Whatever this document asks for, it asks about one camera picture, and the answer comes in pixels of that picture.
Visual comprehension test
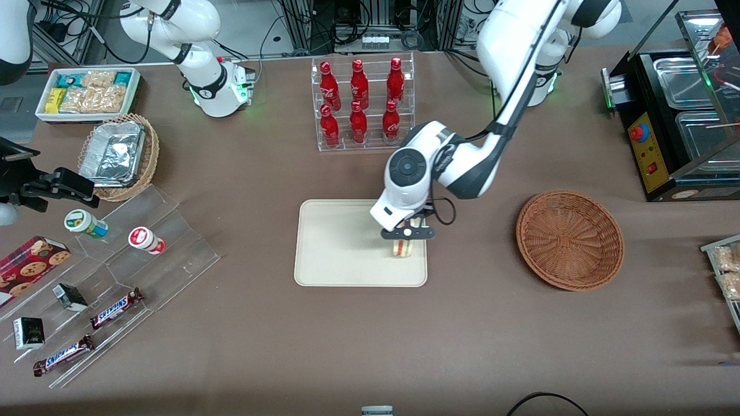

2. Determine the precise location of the clear rice cracker pack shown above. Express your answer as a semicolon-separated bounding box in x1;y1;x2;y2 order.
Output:
712;244;740;273
717;272;740;302

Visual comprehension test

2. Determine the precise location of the green label yogurt bottle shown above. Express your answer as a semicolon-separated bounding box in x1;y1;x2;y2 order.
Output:
64;209;109;240

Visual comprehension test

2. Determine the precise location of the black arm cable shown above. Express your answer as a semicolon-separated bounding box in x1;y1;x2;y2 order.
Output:
425;130;509;226

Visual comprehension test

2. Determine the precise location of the red label yogurt bottle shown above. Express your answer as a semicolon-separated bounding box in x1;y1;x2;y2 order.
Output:
128;226;167;256

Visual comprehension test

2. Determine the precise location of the cream plastic tray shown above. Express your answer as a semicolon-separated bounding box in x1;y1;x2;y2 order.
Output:
294;199;428;288

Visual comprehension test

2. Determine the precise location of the brown wicker basket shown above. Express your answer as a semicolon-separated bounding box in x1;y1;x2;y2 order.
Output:
516;190;625;291

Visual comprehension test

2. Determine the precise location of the clear acrylic bottle rack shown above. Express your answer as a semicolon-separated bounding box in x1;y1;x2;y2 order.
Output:
311;52;415;153

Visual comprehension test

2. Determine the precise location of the small black white box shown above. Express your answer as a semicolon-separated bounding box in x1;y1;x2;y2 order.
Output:
13;317;46;351

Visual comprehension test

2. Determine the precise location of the brown snickers bar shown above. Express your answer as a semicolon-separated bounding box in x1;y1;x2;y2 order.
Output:
32;335;95;378
90;287;145;330

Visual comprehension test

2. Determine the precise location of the black floor cable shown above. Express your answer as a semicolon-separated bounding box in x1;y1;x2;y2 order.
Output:
506;392;590;416

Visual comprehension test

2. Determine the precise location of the steel food pan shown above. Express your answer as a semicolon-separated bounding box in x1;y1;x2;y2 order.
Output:
653;56;716;110
675;110;740;164

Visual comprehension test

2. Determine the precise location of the black food warmer machine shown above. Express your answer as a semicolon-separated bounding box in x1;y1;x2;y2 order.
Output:
601;8;740;203

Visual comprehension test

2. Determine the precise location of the aluminium frame rack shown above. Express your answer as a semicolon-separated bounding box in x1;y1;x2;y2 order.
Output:
282;0;480;53

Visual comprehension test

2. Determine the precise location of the light wicker basket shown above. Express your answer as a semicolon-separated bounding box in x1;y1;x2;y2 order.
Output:
77;113;160;202

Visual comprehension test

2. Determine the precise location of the clear acrylic stepped stand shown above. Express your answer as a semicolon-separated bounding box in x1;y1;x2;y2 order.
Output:
0;184;221;389

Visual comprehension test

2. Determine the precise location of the white rectangular snack bin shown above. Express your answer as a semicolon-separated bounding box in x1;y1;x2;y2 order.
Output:
35;67;142;124

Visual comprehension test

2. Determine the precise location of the grey metal tray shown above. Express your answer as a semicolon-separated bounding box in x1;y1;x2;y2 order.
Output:
700;234;740;337

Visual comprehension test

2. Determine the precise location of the red cola bottle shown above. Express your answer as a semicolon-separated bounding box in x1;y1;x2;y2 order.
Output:
386;57;405;105
382;99;401;144
320;62;341;110
350;59;370;109
349;101;368;144
320;104;341;148

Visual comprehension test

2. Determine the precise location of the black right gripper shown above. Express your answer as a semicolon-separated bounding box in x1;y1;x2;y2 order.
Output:
0;138;101;212

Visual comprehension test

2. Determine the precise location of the red cookie box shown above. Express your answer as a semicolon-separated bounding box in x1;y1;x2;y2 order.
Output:
0;236;72;309

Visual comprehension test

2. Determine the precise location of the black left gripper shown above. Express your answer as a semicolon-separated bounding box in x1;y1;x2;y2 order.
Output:
380;210;436;256

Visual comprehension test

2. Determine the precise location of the aluminium foil container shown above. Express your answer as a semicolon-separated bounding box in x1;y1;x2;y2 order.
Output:
79;121;147;187

